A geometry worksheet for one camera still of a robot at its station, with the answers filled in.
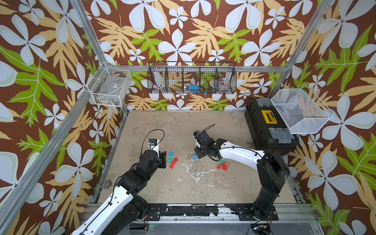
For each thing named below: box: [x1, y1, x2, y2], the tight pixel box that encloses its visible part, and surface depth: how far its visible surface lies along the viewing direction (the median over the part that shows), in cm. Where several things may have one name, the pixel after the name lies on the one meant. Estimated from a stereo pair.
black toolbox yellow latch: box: [244, 97, 299, 157], surface depth 90 cm
